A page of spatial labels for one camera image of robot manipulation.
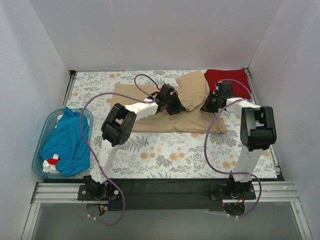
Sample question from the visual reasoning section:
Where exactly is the beige t shirt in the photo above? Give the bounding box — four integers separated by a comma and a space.
110, 70, 227, 134

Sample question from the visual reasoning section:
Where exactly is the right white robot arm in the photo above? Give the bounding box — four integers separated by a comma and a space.
200, 90, 277, 199

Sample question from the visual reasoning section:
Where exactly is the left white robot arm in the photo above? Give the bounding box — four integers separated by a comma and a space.
84, 90, 185, 200

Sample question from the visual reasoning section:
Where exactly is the folded red t shirt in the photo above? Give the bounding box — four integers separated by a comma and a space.
204, 69, 252, 100

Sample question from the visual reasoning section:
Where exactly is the floral table cloth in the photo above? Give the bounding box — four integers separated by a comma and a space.
66, 69, 278, 180

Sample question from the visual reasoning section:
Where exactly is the blue t shirt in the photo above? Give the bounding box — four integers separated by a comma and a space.
40, 107, 91, 177

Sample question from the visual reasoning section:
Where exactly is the teal plastic basket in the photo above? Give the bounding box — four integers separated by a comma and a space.
32, 108, 94, 179

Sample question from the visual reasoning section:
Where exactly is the white and red garment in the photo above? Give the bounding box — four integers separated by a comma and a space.
42, 153, 60, 174

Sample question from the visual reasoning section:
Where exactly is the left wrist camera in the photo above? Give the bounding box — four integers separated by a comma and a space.
157, 83, 175, 99

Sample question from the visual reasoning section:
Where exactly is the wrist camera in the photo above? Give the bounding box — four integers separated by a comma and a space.
217, 81, 235, 98
157, 83, 175, 99

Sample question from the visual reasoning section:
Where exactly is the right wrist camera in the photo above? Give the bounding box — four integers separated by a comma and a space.
217, 81, 235, 98

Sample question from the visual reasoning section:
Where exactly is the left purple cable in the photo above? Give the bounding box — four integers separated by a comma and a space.
79, 74, 162, 225

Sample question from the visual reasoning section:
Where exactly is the purple cable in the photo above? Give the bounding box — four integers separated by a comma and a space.
204, 78, 263, 218
79, 74, 162, 225

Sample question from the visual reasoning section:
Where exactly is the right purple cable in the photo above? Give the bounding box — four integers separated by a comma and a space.
204, 78, 263, 218

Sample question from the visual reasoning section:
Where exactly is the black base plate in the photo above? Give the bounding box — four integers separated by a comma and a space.
77, 177, 258, 212

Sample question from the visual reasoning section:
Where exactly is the aluminium frame rail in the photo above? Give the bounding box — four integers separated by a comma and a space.
31, 181, 300, 204

